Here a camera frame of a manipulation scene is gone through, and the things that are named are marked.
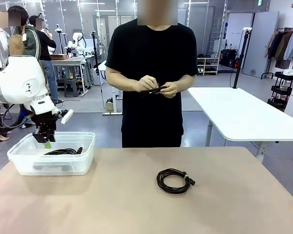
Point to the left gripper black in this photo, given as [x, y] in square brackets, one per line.
[46, 124]

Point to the person's right hand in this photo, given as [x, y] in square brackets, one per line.
[147, 84]

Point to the bystander in grey top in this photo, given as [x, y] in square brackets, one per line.
[1, 44]

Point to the black trolley cart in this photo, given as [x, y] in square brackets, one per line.
[279, 90]

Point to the person's left forearm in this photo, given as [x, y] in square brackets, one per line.
[186, 83]

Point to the black tripod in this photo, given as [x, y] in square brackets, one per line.
[95, 48]

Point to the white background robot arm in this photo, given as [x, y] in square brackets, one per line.
[77, 41]

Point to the black stool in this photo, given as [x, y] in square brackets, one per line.
[71, 87]

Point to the white table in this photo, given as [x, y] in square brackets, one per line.
[234, 112]

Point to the cardboard box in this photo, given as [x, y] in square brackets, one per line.
[59, 57]

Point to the white standing desk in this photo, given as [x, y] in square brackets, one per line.
[102, 67]

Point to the grey door panel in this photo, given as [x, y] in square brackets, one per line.
[261, 44]

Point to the bystander in black shirt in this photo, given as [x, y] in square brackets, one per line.
[45, 44]

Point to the white shoe rack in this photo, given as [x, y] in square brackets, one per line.
[208, 65]

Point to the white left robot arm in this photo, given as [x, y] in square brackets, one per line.
[19, 83]

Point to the clothes rack with coats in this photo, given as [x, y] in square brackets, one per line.
[283, 46]

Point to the person's right forearm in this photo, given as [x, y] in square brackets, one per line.
[119, 81]

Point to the black backpack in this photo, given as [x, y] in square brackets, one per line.
[228, 58]

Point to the black camera stand pole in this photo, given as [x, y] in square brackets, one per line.
[240, 61]

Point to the person's left hand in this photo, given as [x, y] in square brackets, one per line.
[169, 90]

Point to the grey background workbench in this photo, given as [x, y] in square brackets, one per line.
[70, 62]

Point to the person in black t-shirt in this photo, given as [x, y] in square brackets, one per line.
[151, 61]

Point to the bystander in green jacket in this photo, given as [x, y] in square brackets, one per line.
[30, 41]

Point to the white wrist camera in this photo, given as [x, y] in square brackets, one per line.
[68, 116]

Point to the clear plastic storage bin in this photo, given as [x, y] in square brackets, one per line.
[63, 161]

